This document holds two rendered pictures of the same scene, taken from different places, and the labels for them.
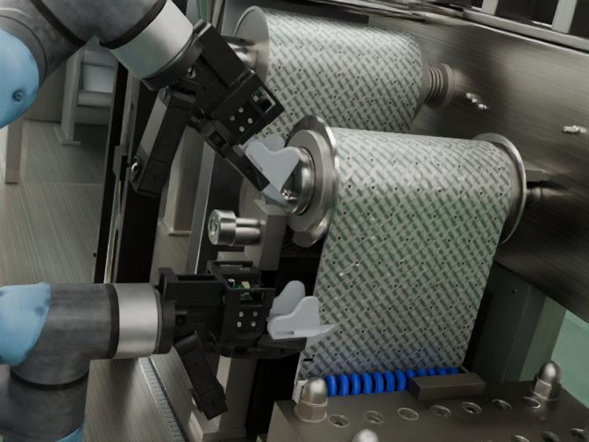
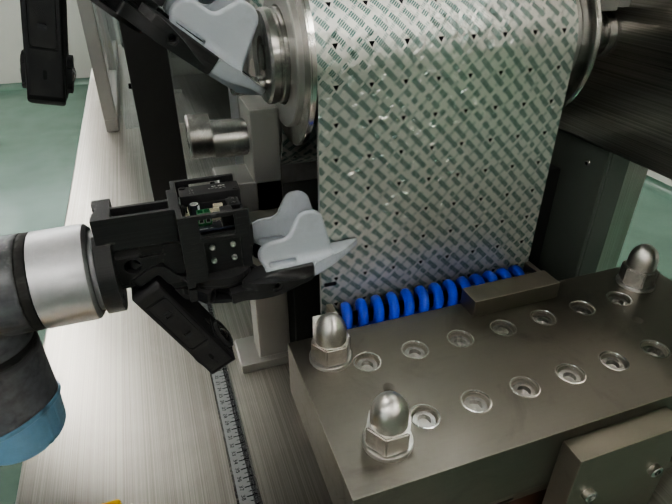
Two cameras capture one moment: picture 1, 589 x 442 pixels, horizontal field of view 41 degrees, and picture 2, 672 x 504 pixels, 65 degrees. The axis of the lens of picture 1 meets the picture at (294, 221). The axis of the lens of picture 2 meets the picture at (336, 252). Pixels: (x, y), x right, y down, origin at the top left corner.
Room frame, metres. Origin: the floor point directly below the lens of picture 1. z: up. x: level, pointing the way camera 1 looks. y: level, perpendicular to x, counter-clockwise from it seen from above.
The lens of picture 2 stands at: (0.39, -0.11, 1.34)
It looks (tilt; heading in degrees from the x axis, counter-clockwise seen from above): 32 degrees down; 8
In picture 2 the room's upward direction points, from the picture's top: straight up
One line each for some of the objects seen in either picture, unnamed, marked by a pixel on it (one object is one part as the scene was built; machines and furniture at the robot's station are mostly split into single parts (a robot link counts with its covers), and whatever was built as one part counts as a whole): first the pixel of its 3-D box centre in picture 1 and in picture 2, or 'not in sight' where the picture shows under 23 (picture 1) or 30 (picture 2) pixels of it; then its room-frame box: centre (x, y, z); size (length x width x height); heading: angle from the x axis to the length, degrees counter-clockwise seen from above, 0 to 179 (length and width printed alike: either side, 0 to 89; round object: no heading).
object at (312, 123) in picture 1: (306, 181); (287, 55); (0.85, 0.00, 1.25); 0.15 x 0.01 x 0.15; 27
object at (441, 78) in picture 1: (421, 84); not in sight; (1.20, -0.15, 1.34); 0.07 x 0.07 x 0.07; 27
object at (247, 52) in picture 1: (227, 60); not in sight; (1.06, 0.13, 1.34); 0.06 x 0.06 x 0.06; 27
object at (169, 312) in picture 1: (209, 311); (179, 247); (0.74, 0.07, 1.12); 0.12 x 0.08 x 0.09; 117
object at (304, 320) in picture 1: (306, 319); (310, 239); (0.77, -0.03, 1.12); 0.09 x 0.03 x 0.06; 116
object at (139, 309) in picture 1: (132, 318); (73, 272); (0.71, 0.14, 1.11); 0.08 x 0.05 x 0.08; 27
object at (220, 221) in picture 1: (221, 227); (198, 136); (0.84, 0.08, 1.18); 0.04 x 0.02 x 0.04; 27
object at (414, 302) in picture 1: (398, 310); (438, 209); (0.85, -0.14, 1.11); 0.23 x 0.01 x 0.18; 117
